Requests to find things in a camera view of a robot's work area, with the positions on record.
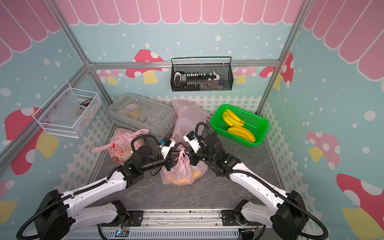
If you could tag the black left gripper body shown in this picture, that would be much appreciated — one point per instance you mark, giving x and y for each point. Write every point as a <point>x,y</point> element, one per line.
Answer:
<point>159,163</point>

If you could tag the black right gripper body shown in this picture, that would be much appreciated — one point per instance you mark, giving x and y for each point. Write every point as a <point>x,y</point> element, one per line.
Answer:
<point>202,156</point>

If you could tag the orange banana bunch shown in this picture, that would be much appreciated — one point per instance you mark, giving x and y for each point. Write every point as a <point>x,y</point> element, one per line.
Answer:
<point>185,181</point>

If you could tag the pink plastic bag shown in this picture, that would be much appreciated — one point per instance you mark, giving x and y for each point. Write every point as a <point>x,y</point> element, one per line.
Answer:
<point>119,147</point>
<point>188,116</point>
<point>183,168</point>

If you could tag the pink plastic bag front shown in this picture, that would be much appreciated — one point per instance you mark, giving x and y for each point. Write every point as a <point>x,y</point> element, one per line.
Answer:
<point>119,147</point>

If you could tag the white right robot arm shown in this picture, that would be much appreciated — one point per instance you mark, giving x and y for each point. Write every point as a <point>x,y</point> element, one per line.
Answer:
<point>286,212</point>

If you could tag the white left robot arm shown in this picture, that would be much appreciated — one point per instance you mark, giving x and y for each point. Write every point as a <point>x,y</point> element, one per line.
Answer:
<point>55,217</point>

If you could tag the yellow banana bunch in basket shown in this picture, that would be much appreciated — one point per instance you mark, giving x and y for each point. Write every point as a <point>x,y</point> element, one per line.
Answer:
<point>236,126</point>

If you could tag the pink plastic bag back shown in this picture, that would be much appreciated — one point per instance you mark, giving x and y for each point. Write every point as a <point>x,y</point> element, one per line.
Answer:
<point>188,116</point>

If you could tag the green plastic basket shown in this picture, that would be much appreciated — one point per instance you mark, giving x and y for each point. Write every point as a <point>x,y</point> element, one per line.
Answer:
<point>257,125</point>

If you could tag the clear lidded storage box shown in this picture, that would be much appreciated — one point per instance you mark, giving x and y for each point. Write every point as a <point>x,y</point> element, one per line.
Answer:
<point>134,112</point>

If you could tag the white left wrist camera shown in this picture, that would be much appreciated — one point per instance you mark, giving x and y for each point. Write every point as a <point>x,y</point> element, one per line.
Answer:
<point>165,146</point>

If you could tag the metal base rail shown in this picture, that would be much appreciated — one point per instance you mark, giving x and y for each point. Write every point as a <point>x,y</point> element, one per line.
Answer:
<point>177,224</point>

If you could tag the black wire mesh basket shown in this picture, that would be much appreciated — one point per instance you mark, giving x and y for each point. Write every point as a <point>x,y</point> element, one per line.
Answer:
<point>201,74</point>

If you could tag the white wire mesh basket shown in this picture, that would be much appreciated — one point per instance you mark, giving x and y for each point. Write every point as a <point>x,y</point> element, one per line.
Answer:
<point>69,112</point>

